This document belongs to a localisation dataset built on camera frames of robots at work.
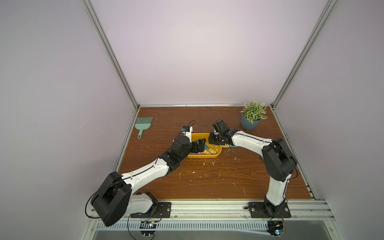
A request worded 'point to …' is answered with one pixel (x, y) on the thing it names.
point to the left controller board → (147, 228)
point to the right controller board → (275, 228)
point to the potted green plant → (252, 113)
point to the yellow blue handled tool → (231, 146)
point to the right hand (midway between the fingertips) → (210, 136)
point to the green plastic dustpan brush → (143, 123)
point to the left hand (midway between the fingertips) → (201, 139)
